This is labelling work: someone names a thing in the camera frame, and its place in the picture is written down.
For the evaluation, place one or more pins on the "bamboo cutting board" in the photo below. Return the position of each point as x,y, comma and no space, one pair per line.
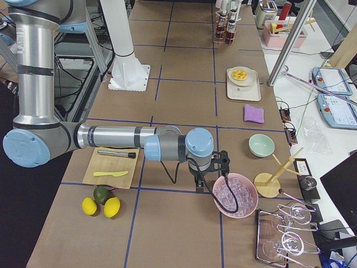
111,164

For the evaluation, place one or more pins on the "purple folded cloth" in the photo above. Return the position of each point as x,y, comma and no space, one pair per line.
253,114

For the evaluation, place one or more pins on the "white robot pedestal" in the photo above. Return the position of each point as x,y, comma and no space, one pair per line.
127,73

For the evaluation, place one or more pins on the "pink bowl of ice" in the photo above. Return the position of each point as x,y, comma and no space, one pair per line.
244,191

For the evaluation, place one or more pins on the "yellow lemon left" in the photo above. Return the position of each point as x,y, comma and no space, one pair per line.
89,206

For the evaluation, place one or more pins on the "lower teach pendant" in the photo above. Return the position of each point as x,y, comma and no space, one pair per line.
336,112

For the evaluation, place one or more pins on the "copper wire bottle rack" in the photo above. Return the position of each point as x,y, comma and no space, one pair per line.
226,5

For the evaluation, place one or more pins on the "steel measuring cup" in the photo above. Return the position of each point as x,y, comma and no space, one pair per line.
308,183

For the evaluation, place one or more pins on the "green lime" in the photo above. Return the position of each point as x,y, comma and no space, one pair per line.
101,194

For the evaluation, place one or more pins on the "beige rabbit tray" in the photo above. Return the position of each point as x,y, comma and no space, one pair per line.
249,93

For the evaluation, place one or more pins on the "wine glass rack tray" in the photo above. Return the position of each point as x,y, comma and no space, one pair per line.
266,230

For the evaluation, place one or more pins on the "aluminium frame post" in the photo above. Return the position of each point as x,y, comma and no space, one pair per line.
300,20

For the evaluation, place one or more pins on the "yellow lemon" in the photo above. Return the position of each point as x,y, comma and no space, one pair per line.
111,207
89,206

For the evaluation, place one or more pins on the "wooden mug tree stand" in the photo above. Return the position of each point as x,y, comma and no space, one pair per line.
267,185

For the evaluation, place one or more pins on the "mint green bowl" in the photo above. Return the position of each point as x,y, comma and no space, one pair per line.
261,145

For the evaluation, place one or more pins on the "upper wine glass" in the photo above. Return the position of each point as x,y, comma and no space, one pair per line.
295,218

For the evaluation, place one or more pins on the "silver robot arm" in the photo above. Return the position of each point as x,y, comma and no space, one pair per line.
38,136

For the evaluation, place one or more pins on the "dark tea bottle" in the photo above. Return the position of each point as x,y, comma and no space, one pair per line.
220,25
231,27

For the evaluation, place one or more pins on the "yellow lemon right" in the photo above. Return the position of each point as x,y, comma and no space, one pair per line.
111,207

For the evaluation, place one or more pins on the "teach pendant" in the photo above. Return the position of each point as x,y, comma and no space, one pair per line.
336,112
331,79

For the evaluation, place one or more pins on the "pink storage bin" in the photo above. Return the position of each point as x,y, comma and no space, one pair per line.
277,40

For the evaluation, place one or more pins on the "crumpled clear plastic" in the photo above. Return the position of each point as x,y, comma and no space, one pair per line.
314,138

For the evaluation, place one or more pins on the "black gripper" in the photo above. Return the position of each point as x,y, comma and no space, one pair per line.
197,175

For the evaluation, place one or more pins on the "lower wine glass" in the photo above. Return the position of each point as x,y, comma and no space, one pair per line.
278,248

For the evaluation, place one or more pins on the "upper teach pendant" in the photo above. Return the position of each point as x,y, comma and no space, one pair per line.
331,79

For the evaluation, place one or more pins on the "beige round plate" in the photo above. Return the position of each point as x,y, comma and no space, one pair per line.
252,76

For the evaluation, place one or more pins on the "glazed donut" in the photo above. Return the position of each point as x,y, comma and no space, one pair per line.
239,75

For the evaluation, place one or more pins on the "black digital scale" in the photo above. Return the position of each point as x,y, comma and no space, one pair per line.
302,167

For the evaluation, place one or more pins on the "yellow plastic knife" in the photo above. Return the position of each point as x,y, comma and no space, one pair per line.
114,174

